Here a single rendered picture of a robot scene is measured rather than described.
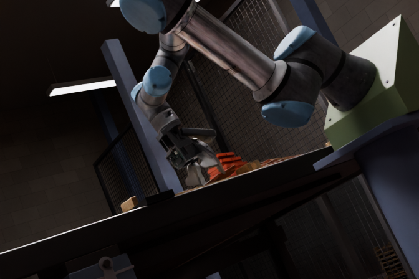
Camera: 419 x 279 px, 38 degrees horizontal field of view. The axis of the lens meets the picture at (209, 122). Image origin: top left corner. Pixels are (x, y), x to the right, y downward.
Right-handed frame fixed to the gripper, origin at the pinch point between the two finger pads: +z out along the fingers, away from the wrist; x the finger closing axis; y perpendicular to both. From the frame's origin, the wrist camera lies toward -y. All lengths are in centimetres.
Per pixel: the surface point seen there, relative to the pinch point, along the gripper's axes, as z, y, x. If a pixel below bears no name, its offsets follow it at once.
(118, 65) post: -123, -127, -155
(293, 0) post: -151, -400, -198
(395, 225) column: 37, -9, 33
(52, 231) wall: -173, -290, -699
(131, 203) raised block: -4.3, 32.3, 7.6
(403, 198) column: 33, -10, 39
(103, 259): 5, 52, 17
